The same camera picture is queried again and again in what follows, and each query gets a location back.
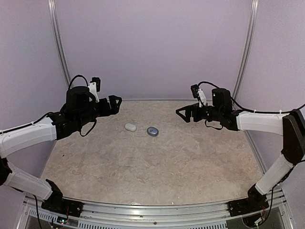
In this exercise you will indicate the white earbud charging case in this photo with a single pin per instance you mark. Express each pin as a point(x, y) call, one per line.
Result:
point(130, 127)

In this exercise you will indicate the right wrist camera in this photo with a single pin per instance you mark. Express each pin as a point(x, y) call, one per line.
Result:
point(199, 95)

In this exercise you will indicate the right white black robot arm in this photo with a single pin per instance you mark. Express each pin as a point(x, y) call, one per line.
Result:
point(289, 125)

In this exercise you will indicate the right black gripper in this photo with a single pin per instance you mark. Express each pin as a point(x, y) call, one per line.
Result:
point(193, 108)

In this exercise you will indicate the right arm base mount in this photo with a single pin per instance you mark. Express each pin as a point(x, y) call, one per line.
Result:
point(254, 201)

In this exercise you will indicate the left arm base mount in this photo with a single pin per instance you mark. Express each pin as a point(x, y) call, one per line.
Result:
point(63, 206)

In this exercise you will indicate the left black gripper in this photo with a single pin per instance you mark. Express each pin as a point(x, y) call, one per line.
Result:
point(114, 108)

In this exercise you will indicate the blue-grey earbud charging case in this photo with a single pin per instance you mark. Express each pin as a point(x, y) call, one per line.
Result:
point(152, 131)

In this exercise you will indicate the aluminium frame post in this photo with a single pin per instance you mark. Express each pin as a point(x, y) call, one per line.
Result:
point(58, 42)
point(247, 47)

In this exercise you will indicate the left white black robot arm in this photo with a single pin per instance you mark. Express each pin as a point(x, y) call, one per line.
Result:
point(82, 107)

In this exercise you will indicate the left aluminium frame post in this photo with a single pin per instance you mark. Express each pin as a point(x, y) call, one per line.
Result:
point(58, 42)

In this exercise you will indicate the front aluminium rail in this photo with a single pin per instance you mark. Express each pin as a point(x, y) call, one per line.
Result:
point(214, 215)

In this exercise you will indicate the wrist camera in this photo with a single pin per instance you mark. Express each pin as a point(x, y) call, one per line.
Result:
point(94, 87)
point(199, 95)

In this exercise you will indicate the right aluminium frame post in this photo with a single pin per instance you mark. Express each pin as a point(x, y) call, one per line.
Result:
point(247, 47)

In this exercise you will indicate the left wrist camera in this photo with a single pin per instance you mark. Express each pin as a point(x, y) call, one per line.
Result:
point(94, 87)

